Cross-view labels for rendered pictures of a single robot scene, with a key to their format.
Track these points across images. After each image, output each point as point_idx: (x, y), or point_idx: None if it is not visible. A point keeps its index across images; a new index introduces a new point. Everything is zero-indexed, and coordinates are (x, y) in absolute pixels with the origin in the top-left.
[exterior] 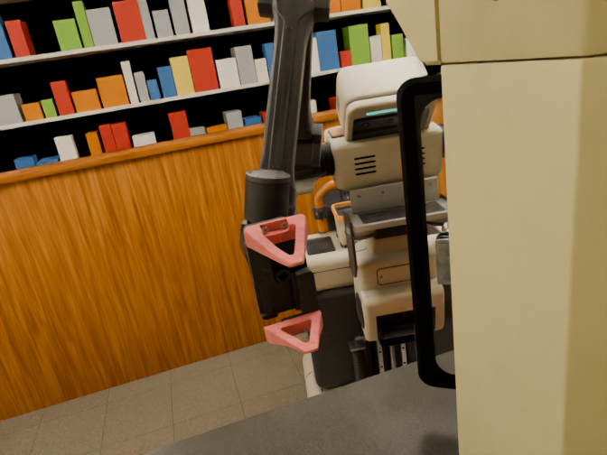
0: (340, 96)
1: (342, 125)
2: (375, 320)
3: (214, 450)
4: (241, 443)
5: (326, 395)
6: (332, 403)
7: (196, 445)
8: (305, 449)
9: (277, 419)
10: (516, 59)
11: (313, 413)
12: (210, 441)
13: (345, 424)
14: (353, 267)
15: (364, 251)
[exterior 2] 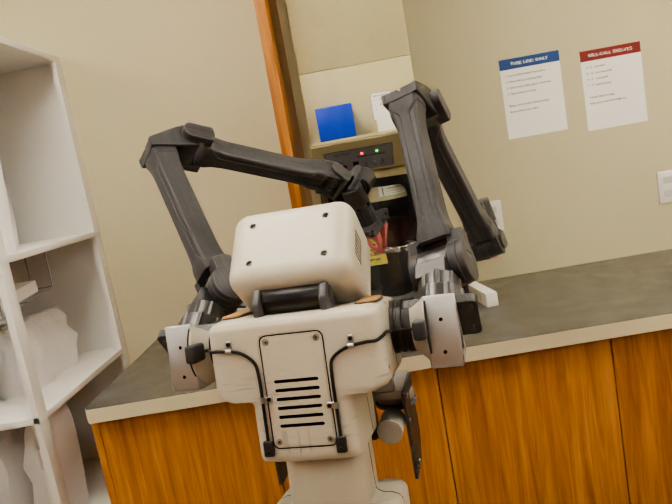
0: (363, 232)
1: (367, 276)
2: None
3: (551, 327)
4: (536, 329)
5: (485, 342)
6: (482, 340)
7: (563, 328)
8: (500, 329)
9: (516, 335)
10: None
11: (494, 337)
12: (555, 329)
13: (478, 335)
14: (419, 443)
15: (383, 488)
